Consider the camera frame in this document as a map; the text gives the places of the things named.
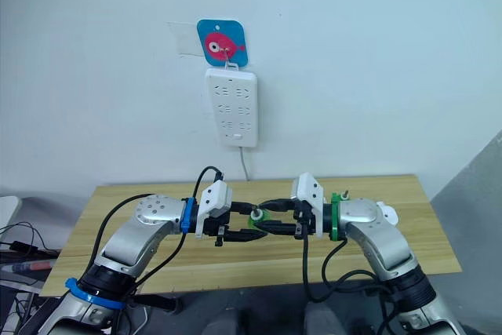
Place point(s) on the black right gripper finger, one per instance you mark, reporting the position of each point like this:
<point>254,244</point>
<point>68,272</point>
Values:
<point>279,205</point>
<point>279,229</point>

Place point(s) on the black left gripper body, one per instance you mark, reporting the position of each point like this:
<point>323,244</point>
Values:
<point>213,227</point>

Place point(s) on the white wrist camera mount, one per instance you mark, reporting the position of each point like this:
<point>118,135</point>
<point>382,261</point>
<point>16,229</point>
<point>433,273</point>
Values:
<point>310,191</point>
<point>215,195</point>

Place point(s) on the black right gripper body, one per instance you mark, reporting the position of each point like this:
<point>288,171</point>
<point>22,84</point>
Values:
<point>305,221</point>

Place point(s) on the white wall power strip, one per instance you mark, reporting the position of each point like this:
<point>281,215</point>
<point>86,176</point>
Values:
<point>232,115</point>

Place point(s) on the small white wick bottle top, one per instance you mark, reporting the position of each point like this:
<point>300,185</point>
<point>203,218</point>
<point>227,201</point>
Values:
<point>345,194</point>

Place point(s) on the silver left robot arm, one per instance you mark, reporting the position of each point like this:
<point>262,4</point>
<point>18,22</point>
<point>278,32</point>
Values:
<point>151,213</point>

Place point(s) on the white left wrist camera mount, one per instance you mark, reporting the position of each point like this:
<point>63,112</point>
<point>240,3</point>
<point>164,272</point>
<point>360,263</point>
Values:
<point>215,195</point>

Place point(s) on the clear adhesive wall patch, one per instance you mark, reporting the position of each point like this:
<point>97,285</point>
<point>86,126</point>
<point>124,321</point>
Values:
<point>184,38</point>

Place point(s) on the white board edge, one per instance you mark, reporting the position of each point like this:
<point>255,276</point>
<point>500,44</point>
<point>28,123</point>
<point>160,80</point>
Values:
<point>8,211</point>

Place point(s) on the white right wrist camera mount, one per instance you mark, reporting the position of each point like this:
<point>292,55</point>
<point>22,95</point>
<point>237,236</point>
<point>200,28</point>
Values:
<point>310,191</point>

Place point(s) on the blue fish wall hook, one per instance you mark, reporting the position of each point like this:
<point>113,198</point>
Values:
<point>221,42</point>

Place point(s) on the red and grey tool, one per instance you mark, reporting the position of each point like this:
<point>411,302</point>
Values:
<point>37,265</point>

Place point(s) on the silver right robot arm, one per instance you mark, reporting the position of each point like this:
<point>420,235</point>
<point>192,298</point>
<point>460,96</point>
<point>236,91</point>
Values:
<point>362,213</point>

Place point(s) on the green repellent liquid bottle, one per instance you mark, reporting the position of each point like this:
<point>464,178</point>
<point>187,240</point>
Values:
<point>256,215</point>

